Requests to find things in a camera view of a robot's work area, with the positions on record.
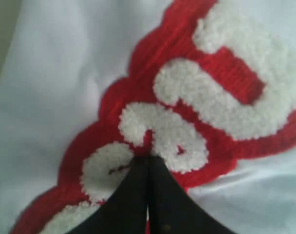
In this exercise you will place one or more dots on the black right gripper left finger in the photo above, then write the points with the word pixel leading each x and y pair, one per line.
pixel 125 212

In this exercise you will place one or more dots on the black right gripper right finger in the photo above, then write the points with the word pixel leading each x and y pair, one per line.
pixel 170 209

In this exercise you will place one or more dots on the white t-shirt red patch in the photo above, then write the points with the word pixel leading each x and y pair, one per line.
pixel 209 86

